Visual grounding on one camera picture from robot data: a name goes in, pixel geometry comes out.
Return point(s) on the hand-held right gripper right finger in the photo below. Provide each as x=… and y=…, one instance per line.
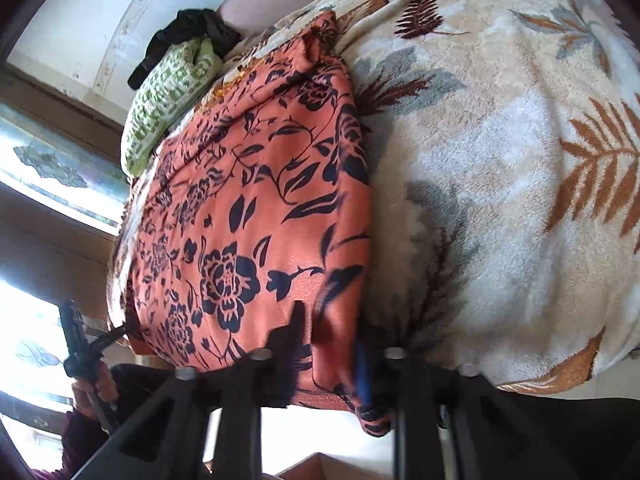
x=363, y=376

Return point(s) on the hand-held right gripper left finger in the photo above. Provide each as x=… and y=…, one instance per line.
x=289, y=360

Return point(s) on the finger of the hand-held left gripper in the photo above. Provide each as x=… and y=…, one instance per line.
x=113, y=336

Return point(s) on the orange floral garment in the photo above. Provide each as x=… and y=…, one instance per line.
x=250, y=200

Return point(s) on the person's left forearm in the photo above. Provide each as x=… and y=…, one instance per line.
x=82, y=442

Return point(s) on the person's left hand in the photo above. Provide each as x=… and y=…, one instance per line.
x=97, y=392

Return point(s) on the patterned glass window pane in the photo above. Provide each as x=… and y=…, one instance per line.
x=50, y=165
x=30, y=340

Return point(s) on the brown box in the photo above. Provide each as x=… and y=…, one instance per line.
x=325, y=467

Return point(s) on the dark cloth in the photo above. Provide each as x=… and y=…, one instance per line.
x=575, y=435

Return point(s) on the green patterned cloth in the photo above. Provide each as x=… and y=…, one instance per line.
x=165, y=100

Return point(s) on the leaf print fleece blanket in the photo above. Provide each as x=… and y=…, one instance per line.
x=500, y=160

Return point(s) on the black cloth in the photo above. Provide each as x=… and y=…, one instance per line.
x=200, y=30

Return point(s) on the clear plastic wall sheet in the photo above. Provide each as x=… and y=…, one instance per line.
x=145, y=15

